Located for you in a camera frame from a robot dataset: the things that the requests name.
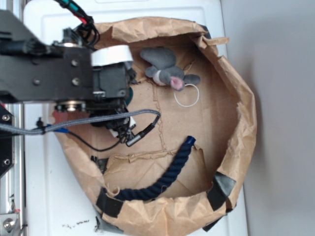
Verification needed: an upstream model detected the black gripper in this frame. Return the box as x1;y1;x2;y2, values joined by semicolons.
87;45;137;138

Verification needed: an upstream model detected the dark blue rope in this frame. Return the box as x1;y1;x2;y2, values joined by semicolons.
113;135;196;201

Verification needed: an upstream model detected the black cable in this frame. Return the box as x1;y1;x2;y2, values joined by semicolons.
66;130;124;151

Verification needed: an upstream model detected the aluminium rail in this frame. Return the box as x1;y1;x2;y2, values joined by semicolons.
0;100;27;234

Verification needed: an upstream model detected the grey plush bunny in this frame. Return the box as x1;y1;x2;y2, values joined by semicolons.
140;47;201;91

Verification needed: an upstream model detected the grey braided cable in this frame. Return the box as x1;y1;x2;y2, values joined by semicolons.
0;109;161;147

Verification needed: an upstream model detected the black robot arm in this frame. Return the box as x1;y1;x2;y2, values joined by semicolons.
0;10;136;138

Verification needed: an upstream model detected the brown paper bag tray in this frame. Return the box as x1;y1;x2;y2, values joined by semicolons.
57;17;257;236

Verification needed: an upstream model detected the white rubber band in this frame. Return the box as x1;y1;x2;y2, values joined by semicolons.
174;84;200;108

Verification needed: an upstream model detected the black tape piece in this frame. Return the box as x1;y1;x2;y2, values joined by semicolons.
202;208;233;232
207;172;236;211
94;211;124;233
96;188;124;218

